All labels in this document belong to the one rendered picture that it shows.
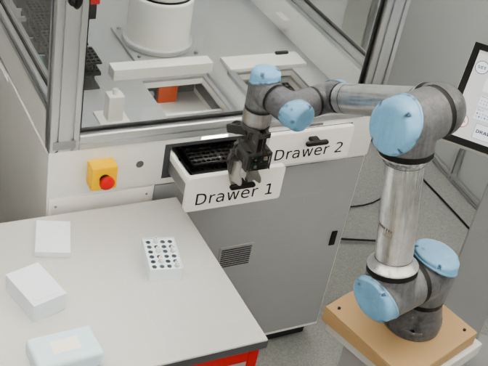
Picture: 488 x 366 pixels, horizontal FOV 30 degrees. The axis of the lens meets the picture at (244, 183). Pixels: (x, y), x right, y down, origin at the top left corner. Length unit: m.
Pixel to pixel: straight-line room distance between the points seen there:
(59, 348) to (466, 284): 1.55
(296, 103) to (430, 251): 0.46
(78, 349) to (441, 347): 0.86
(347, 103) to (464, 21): 2.19
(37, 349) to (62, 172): 0.56
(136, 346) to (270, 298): 1.04
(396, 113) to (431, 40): 2.68
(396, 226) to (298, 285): 1.18
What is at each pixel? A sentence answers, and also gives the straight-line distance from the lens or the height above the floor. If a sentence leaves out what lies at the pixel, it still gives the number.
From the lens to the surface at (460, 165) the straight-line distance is 4.37.
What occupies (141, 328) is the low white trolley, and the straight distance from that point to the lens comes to 2.17.
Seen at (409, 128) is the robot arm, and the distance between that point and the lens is 1.83.
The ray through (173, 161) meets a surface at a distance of 2.50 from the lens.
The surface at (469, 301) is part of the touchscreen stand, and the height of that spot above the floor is 0.35.
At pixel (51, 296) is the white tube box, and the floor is 0.81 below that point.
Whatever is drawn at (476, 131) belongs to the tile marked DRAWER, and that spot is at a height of 1.00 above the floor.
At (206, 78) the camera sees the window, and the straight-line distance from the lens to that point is 2.44.
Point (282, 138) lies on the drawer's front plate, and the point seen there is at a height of 0.92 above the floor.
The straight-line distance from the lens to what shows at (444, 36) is 4.43.
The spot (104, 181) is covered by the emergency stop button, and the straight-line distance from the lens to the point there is 2.39.
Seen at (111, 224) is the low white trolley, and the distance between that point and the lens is 2.45.
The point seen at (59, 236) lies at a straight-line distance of 2.38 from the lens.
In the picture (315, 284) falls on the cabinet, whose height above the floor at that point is 0.27.
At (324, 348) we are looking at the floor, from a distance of 3.33.
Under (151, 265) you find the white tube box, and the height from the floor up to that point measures 0.80.
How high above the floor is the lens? 2.28
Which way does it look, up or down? 35 degrees down
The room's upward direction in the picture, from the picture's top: 11 degrees clockwise
